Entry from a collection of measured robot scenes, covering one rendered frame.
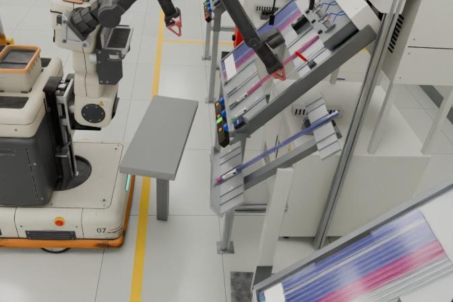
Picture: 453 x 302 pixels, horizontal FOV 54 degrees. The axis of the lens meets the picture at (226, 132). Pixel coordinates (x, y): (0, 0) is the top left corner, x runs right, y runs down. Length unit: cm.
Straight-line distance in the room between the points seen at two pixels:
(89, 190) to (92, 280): 42
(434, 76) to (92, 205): 163
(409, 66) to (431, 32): 15
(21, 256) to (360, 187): 170
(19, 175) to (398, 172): 174
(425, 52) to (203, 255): 141
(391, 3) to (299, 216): 114
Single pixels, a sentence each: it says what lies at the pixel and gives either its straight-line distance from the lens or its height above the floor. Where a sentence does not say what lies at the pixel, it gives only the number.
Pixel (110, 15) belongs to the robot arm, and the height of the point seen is 124.
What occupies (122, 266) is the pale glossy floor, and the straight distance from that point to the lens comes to 232.
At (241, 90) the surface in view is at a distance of 211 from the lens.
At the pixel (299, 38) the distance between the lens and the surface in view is 207.
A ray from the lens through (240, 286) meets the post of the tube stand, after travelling 225.
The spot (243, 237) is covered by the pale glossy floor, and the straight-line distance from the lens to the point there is 245.
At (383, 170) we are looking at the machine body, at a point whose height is 53.
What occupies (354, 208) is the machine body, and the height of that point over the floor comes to 27.
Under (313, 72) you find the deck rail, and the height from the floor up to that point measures 104.
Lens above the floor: 184
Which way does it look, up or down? 36 degrees down
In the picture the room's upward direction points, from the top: 6 degrees clockwise
